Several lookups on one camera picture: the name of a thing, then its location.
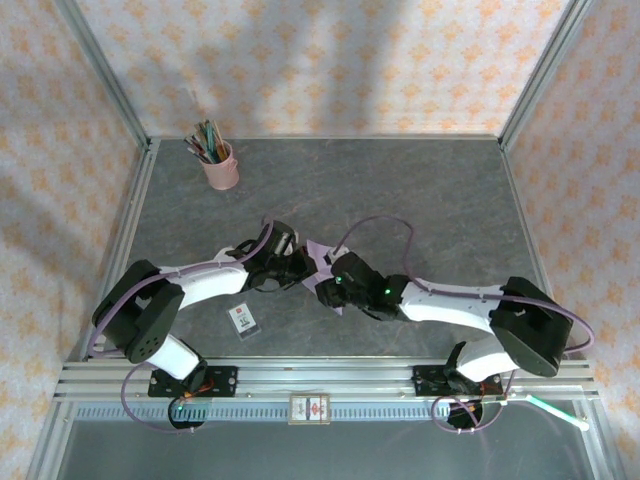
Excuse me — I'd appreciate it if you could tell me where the lilac paper sheet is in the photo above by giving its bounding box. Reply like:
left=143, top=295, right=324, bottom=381
left=302, top=238, right=351, bottom=317

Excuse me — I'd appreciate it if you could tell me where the printed card in clear sleeve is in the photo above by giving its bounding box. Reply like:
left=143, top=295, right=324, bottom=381
left=228, top=302, right=263, bottom=342

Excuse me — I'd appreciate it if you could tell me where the pink cup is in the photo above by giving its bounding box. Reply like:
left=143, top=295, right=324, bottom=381
left=202, top=140, right=240, bottom=191

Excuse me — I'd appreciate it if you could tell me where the teal coloured pencil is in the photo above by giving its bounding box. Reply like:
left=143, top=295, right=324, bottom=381
left=208, top=123, right=224, bottom=164

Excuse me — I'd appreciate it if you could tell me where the dark coloured pencil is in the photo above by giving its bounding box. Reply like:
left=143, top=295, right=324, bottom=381
left=192, top=124, right=214, bottom=161

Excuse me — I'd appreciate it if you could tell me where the green and white stick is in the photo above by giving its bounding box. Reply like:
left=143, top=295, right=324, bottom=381
left=528, top=393, right=591, bottom=432

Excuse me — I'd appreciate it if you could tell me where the aluminium mounting rail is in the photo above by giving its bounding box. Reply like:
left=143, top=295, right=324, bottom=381
left=52, top=357, right=600, bottom=401

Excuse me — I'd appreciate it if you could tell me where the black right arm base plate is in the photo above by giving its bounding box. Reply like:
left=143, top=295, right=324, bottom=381
left=412, top=364, right=503, bottom=399

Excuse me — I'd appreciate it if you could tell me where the label tag on rail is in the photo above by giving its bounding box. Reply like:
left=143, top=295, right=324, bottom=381
left=289, top=393, right=332, bottom=426

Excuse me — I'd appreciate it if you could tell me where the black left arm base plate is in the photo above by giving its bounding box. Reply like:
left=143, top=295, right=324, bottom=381
left=148, top=365, right=238, bottom=398

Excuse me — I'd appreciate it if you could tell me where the thin aluminium cross rail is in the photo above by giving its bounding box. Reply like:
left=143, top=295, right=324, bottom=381
left=148, top=132, right=504, bottom=143

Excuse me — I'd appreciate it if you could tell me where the grey slotted cable duct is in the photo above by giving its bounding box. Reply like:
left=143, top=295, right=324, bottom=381
left=74, top=403, right=451, bottom=422

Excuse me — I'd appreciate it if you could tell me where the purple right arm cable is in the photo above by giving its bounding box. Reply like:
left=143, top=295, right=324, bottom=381
left=337, top=215, right=597, bottom=435

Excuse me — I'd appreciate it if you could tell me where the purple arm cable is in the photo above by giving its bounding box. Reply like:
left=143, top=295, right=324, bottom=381
left=337, top=215, right=597, bottom=435
left=91, top=217, right=276, bottom=435

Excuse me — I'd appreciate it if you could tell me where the aluminium side rail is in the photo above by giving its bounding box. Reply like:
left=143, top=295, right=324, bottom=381
left=498, top=138, right=572, bottom=360
left=79, top=138, right=162, bottom=362

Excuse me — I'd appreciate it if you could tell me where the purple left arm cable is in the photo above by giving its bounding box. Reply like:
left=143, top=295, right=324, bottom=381
left=91, top=217, right=276, bottom=435

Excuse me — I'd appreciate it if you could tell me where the aluminium frame post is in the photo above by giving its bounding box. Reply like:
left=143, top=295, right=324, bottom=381
left=53, top=0, right=152, bottom=151
left=498, top=0, right=600, bottom=151

